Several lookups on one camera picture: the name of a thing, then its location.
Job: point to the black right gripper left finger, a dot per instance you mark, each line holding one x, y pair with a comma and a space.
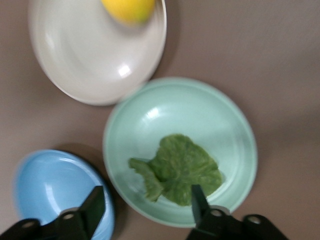
75, 220

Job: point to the yellow lemon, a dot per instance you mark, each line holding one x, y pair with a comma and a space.
130, 10

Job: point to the light green plate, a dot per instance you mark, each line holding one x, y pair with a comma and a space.
190, 112

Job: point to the green lettuce leaf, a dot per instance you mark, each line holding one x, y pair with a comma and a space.
182, 165

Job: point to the blue plate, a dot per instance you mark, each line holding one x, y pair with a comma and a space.
55, 180

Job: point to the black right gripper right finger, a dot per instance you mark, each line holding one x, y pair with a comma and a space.
225, 222

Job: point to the beige plate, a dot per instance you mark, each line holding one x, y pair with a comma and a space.
95, 57

